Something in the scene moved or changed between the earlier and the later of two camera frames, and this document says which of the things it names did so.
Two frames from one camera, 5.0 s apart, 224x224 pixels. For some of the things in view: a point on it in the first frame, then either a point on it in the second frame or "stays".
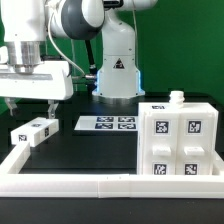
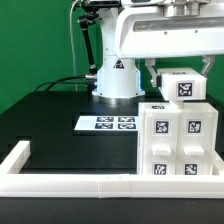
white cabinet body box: (176, 138) stays
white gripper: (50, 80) -> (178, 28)
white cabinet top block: (34, 131) -> (181, 84)
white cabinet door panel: (196, 143) stays
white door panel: (161, 143) stays
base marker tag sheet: (108, 123) stays
